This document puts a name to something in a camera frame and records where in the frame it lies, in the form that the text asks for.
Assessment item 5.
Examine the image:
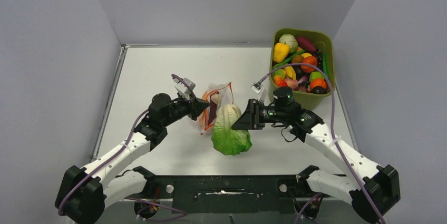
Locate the white garlic bulb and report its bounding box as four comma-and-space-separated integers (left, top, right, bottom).
210, 92, 222, 105

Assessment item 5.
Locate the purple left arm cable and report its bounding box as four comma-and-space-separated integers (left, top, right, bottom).
57, 73, 196, 217

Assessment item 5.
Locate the orange tangerine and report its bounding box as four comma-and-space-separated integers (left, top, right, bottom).
301, 56, 318, 73

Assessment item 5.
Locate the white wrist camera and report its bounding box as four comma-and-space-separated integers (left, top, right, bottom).
251, 82, 264, 94
173, 77, 196, 101

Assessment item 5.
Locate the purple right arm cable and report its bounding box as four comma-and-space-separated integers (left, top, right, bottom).
252, 73, 386, 224

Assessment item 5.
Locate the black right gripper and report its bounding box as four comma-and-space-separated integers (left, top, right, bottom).
232, 99, 287, 130

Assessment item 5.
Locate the clear orange zip top bag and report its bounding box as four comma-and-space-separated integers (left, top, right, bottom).
198, 82, 234, 135

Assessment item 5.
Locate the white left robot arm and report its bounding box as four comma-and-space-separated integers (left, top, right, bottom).
55, 93, 210, 223

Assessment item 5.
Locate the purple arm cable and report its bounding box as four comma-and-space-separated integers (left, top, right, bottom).
252, 73, 386, 224
57, 73, 196, 217

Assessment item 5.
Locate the pale green cabbage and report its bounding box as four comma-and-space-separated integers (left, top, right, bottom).
278, 34, 298, 53

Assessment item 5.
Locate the yellow bell pepper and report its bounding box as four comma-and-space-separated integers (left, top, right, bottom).
273, 42, 290, 63

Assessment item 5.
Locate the black mounting base plate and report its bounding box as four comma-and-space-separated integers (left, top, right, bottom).
137, 175, 314, 214

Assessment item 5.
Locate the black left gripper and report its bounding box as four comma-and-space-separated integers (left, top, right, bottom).
162, 92, 210, 128

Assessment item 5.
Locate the purple sweet potato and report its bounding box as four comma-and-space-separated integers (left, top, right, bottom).
296, 36, 317, 53

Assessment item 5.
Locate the orange round fruit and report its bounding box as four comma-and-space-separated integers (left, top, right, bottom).
309, 78, 328, 90

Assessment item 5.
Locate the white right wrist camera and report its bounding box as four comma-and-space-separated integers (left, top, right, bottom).
251, 82, 264, 94

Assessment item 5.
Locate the olive green plastic bin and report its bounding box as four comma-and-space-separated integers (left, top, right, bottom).
268, 27, 336, 111

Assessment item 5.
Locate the green white lettuce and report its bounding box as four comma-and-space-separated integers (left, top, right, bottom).
211, 104, 252, 156

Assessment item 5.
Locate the pink peach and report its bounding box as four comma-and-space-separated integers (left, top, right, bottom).
284, 77, 299, 90

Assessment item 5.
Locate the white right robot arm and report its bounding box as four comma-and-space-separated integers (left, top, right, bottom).
232, 87, 401, 223

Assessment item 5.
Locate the green chili pepper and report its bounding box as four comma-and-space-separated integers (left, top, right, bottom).
322, 53, 329, 79

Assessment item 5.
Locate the red orange fruit slice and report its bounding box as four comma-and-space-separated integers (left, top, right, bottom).
199, 90, 219, 135

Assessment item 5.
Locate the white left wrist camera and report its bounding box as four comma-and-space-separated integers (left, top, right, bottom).
173, 77, 196, 101

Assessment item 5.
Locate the dark round plum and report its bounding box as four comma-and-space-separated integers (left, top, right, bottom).
310, 86, 327, 94

